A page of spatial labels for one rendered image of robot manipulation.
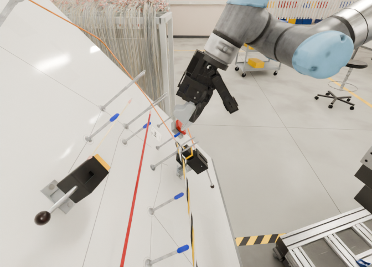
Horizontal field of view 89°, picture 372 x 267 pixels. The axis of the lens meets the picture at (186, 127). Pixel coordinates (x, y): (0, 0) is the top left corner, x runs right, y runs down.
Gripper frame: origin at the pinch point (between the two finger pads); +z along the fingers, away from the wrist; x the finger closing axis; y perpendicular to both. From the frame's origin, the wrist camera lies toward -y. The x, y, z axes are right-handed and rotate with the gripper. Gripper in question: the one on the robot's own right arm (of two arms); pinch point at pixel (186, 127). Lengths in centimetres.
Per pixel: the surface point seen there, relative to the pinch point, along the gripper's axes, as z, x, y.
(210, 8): -108, -804, -40
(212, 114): 69, -221, -78
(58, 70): -3.2, 6.9, 32.0
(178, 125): 8.4, -16.0, -0.9
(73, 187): -2.5, 31.9, 15.6
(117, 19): -9, -63, 44
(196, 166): 7.7, 4.8, -7.5
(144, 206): 9.6, 21.6, 4.3
